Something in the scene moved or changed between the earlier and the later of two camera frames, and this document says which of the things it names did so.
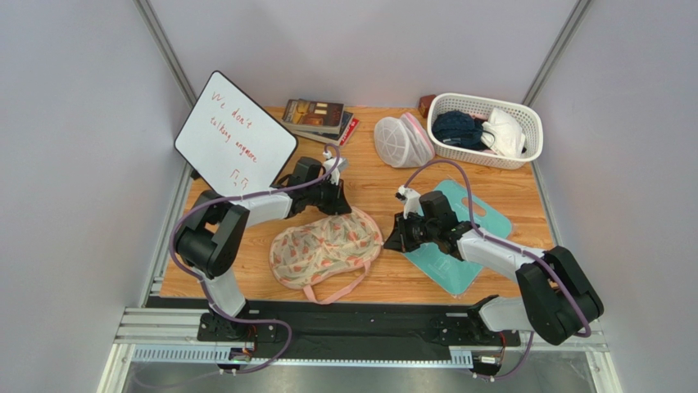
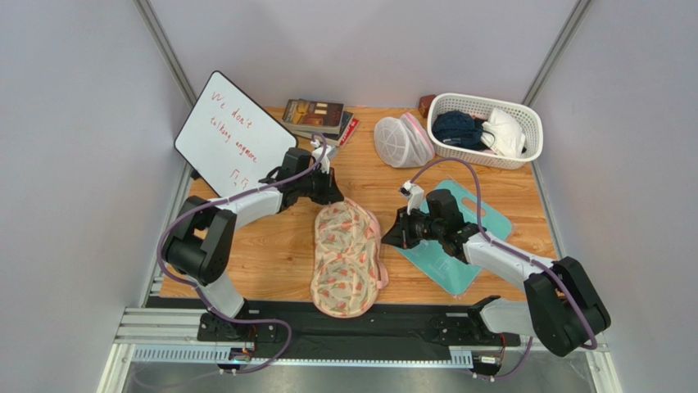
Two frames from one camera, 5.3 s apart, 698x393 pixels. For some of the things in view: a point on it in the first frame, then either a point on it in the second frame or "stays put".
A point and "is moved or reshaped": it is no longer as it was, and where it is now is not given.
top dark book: (314, 115) stays put
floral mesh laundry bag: (328, 256) is moved or reshaped
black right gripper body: (407, 233) stays put
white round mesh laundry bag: (404, 142) stays put
